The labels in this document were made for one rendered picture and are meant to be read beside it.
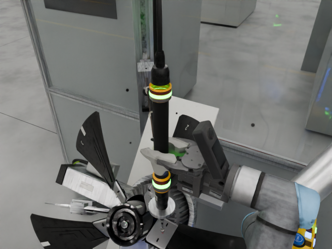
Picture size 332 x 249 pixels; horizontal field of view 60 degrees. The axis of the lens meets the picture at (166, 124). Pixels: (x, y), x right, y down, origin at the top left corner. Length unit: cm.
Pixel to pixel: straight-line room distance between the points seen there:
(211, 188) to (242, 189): 8
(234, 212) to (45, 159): 195
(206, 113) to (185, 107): 9
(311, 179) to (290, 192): 15
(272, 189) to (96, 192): 69
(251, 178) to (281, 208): 7
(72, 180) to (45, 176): 174
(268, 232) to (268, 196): 6
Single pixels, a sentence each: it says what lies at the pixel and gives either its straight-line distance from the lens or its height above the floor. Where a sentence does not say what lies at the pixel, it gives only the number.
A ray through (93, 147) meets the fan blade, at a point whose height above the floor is 132.
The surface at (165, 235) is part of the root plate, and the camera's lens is 88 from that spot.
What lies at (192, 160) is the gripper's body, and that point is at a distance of 60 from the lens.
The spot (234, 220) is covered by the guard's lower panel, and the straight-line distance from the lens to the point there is 186.
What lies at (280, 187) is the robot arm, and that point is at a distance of 58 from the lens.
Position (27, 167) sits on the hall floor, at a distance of 305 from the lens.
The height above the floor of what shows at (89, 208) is 110.
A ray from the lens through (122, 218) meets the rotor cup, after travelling 87.
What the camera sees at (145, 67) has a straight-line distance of 120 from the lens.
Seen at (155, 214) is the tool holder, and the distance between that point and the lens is 77.
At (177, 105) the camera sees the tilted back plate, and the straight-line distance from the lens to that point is 110.
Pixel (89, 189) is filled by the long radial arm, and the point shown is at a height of 111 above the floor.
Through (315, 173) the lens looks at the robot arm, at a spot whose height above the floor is 146.
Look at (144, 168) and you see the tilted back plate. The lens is 113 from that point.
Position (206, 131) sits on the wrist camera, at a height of 159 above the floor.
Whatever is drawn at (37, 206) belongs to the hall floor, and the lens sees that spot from 267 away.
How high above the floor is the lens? 192
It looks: 36 degrees down
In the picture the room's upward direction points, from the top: straight up
